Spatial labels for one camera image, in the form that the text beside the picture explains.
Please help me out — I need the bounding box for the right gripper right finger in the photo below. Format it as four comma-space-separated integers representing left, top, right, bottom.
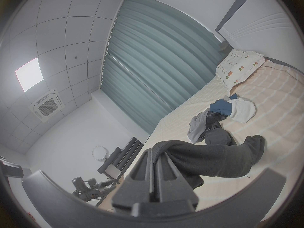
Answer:
155, 152, 199, 206

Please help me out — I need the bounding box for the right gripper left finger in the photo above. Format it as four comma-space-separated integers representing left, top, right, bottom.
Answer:
112, 148, 156, 210

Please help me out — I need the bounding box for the black T-shirt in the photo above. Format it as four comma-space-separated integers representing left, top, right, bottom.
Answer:
152, 127, 266, 189

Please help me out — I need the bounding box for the pile of clothes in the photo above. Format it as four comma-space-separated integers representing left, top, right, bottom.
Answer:
187, 93, 256, 144

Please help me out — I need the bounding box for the bed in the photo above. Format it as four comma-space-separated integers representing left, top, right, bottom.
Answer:
96, 0, 304, 212

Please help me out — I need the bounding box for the black chest of drawers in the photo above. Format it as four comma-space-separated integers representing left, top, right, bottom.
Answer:
97, 137, 144, 179

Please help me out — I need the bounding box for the blue-green curtain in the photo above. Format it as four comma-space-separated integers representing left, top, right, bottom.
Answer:
106, 0, 229, 111
98, 52, 174, 135

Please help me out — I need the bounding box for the ceiling air conditioner vent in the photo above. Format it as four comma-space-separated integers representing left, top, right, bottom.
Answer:
28, 88, 65, 123

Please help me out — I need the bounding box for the white printed pillow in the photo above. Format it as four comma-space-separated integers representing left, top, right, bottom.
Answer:
215, 49, 265, 92

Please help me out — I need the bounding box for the grey bedside table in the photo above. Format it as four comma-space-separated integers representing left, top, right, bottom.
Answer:
219, 41, 234, 54

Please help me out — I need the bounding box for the square ceiling light panel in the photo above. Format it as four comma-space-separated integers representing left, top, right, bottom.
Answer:
15, 57, 44, 92

